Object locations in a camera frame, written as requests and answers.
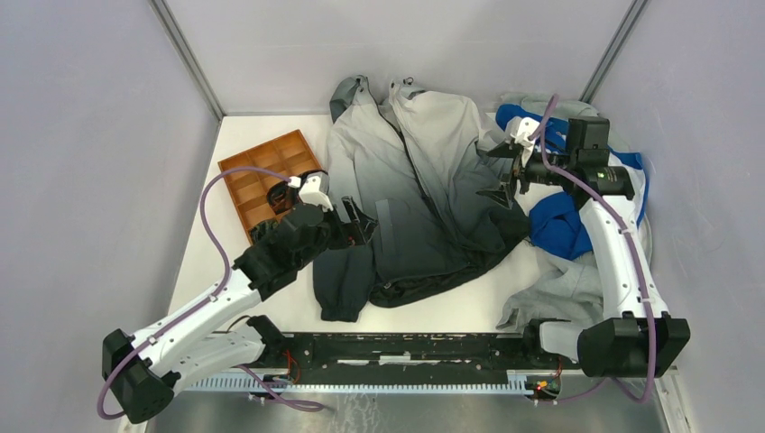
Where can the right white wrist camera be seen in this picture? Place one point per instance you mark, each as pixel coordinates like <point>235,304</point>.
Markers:
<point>522,134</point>

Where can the blue white jacket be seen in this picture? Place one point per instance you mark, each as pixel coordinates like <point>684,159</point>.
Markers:
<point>574,203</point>

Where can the orange compartment tray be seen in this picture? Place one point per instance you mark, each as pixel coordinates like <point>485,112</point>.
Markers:
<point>288,155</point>

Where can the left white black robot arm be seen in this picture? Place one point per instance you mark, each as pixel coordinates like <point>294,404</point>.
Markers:
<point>146,369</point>

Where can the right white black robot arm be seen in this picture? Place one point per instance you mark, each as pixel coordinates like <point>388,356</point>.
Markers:
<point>637,336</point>

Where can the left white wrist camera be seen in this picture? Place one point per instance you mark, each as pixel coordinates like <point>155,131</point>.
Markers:
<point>313,193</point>

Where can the grey hoodie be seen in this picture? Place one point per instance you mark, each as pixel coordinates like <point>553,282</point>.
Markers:
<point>572,289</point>

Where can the white slotted cable duct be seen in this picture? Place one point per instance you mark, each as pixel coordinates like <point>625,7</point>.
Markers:
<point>239,381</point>

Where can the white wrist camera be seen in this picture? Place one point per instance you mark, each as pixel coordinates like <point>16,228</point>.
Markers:
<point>313,193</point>
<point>522,134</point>

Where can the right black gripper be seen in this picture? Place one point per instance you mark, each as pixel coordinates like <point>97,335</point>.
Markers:
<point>510,150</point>

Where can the grey black zip jacket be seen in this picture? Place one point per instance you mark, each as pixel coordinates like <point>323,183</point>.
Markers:
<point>418,163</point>

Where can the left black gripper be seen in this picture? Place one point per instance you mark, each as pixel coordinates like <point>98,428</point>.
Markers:
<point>348,234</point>

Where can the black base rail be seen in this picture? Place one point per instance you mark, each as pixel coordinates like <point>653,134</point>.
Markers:
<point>405,359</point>

